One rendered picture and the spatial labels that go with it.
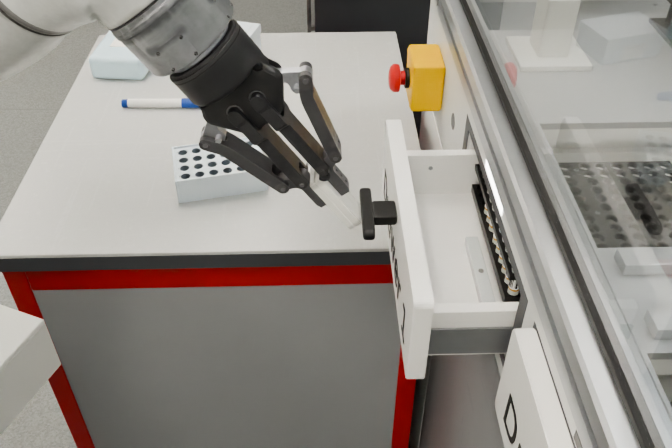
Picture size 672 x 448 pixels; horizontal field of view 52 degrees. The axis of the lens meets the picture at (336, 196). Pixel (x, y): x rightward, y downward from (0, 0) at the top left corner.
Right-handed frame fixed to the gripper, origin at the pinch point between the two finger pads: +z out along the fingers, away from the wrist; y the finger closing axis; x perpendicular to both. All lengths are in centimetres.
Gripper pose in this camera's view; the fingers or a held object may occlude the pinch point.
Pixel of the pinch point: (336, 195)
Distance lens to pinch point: 69.3
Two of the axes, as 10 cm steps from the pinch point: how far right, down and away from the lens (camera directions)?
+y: 8.2, -4.6, -3.4
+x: -0.3, -6.3, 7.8
